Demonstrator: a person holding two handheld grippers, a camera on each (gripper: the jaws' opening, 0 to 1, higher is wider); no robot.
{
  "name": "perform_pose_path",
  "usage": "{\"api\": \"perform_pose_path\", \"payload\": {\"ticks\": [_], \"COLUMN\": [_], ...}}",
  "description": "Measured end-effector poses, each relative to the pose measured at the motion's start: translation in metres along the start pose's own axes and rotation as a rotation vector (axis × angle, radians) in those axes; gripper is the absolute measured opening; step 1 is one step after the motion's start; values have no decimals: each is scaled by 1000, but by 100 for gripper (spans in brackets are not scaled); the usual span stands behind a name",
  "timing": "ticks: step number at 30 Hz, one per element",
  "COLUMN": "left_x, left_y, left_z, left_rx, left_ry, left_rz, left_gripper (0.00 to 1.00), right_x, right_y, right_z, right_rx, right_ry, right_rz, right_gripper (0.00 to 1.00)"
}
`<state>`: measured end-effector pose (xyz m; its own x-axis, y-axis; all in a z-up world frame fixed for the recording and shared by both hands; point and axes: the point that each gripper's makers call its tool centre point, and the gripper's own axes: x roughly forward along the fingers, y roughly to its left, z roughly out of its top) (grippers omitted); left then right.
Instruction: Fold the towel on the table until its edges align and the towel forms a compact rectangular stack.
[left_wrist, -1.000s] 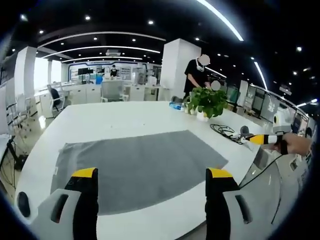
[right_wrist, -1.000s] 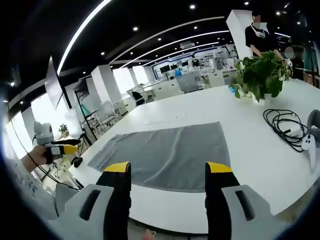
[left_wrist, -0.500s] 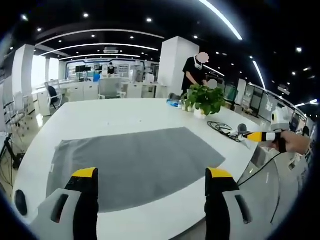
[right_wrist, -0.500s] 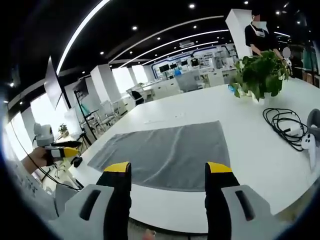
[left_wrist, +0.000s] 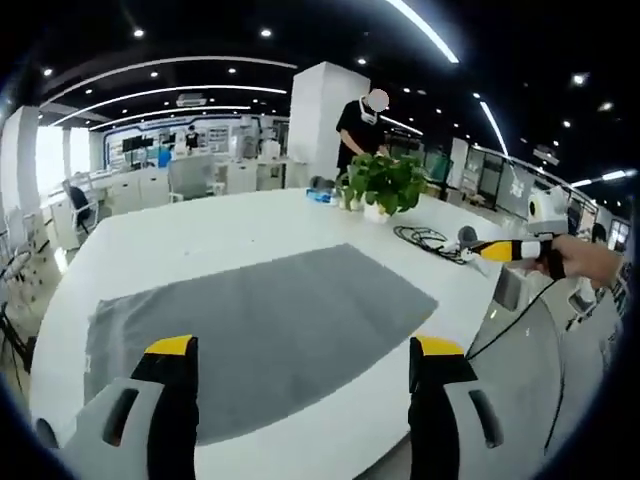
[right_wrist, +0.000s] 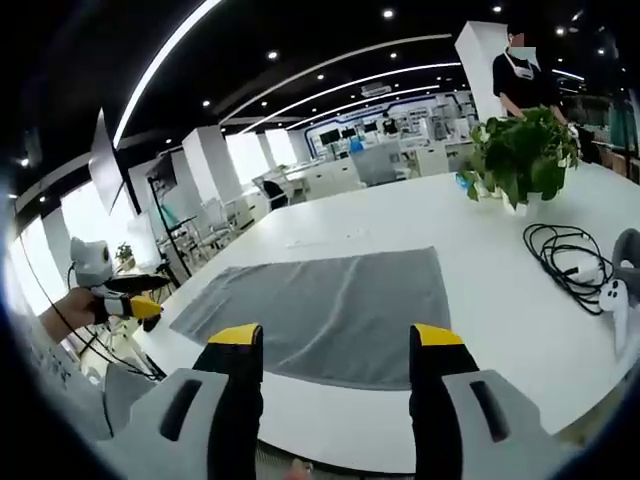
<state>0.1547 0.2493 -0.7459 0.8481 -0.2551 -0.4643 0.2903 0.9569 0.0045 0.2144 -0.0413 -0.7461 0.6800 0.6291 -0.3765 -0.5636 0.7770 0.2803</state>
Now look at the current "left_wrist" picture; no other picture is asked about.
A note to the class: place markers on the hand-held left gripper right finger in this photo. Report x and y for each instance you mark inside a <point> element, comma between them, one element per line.
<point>450,415</point>

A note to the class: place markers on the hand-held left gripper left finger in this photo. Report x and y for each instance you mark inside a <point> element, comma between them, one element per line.
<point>125,415</point>

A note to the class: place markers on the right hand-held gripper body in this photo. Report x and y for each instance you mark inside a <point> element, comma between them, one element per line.
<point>547,220</point>

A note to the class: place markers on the grey towel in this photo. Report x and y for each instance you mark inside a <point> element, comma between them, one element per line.
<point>260,330</point>

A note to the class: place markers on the person's right hand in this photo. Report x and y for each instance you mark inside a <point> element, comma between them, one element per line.
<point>582,260</point>

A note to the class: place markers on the small grey round object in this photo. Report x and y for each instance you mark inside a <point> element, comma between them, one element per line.
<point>467,234</point>

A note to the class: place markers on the potted green plant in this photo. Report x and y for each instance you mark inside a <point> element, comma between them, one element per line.
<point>387,182</point>

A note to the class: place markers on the blue packet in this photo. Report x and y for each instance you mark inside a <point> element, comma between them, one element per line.
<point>320,196</point>

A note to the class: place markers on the white table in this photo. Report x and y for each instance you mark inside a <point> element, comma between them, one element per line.
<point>225,235</point>

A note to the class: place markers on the black mesh office chair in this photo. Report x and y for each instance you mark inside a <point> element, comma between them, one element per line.
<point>80,207</point>

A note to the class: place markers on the white square pillar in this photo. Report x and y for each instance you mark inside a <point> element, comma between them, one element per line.
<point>325,112</point>

